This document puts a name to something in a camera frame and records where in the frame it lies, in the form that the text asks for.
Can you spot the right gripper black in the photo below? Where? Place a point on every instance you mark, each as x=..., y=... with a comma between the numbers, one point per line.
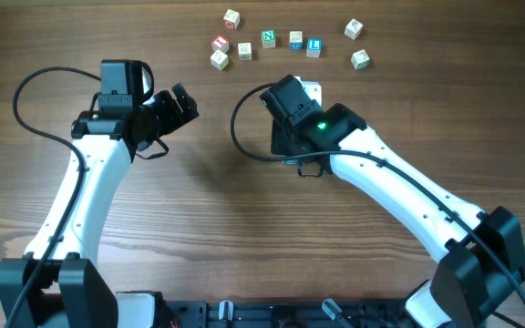
x=278, y=143

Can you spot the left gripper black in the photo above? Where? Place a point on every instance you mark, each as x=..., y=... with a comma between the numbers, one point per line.
x=176, y=117

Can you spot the wooden block blue side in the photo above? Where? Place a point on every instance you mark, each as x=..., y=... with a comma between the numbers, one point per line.
x=290, y=162

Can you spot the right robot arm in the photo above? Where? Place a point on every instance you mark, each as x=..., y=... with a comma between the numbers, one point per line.
x=480, y=255

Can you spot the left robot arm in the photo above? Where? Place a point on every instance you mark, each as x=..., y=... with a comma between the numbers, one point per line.
x=56, y=282

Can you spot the blue L letter block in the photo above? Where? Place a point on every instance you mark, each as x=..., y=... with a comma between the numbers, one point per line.
x=314, y=47

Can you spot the wooden block blue front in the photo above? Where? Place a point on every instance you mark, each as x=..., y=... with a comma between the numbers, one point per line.
x=296, y=40

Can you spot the wooden block green side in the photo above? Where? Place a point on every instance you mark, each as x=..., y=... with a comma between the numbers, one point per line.
x=360, y=59

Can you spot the wooden block picture top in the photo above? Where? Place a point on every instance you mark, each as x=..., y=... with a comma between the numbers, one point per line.
x=245, y=51

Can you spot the green N letter block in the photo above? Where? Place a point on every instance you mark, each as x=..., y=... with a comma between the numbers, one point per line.
x=268, y=38

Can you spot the plain wooden block yellow side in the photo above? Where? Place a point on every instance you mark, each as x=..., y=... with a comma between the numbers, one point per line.
x=219, y=59

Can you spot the wooden block far right top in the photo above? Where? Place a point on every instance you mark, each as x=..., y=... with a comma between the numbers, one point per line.
x=353, y=29

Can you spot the red L letter block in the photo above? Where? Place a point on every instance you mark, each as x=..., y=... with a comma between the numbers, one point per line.
x=220, y=43

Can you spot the wooden block top left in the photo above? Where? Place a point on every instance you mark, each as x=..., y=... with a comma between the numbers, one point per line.
x=231, y=19

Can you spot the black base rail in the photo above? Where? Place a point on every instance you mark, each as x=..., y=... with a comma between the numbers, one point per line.
x=371, y=313

